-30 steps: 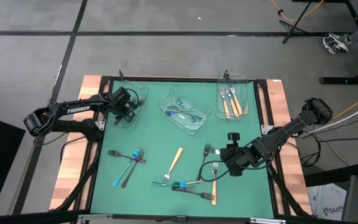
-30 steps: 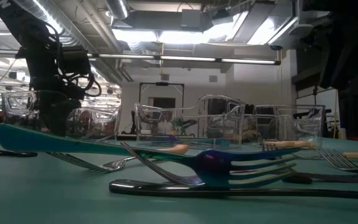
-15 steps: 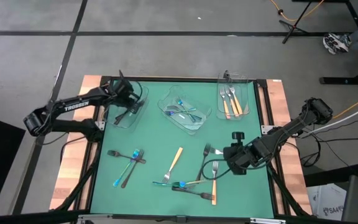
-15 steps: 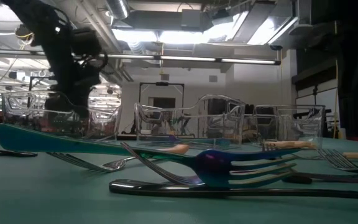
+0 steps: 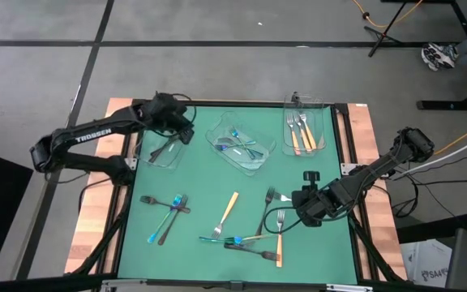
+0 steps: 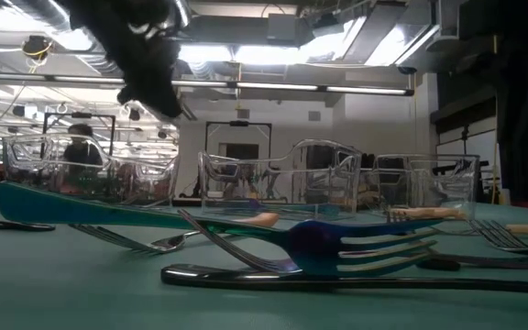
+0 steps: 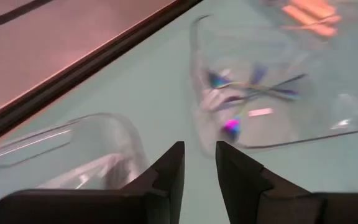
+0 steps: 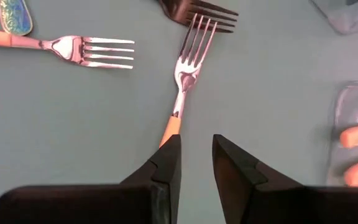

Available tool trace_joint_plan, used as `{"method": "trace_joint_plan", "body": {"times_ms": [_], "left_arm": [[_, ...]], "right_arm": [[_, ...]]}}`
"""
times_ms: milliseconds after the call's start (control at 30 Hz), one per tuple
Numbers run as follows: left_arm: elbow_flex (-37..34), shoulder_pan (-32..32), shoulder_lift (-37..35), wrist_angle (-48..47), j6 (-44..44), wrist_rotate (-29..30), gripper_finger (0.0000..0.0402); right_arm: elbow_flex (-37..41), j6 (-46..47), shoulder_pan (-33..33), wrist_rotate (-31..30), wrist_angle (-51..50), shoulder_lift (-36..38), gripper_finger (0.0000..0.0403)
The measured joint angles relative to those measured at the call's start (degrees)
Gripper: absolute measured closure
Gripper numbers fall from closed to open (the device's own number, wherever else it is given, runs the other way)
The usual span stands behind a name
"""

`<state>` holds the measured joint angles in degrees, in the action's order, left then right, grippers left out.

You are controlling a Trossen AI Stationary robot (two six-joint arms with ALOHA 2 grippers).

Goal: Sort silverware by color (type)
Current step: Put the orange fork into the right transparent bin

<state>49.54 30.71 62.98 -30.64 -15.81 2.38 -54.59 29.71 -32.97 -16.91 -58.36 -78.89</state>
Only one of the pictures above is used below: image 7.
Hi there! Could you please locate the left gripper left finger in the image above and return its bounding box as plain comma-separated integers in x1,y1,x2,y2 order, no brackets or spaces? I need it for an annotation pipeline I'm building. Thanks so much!
0,141,186,224

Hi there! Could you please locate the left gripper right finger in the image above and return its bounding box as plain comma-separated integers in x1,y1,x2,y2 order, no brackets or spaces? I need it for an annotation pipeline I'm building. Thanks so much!
215,141,358,224

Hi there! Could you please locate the iridescent rainbow fork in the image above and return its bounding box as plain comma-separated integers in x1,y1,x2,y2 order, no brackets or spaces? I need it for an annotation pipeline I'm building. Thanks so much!
208,70,301,97
202,73,307,113
222,63,262,141

